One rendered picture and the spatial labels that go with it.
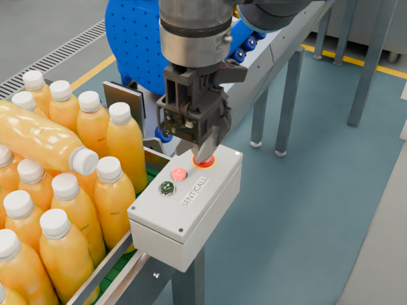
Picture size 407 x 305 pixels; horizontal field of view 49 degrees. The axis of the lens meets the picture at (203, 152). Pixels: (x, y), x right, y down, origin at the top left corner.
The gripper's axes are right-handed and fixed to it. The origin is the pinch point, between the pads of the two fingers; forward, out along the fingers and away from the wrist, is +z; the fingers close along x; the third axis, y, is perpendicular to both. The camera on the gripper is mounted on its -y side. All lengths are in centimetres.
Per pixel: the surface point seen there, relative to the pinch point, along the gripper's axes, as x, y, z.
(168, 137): -17.5, -14.8, 16.0
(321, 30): -36, -216, 90
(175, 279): -22, -20, 88
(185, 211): 3.0, 10.8, 1.8
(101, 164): -13.5, 10.0, 0.9
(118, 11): -37.8, -27.5, -3.7
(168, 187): -1.2, 8.9, 0.7
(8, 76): -200, -102, 112
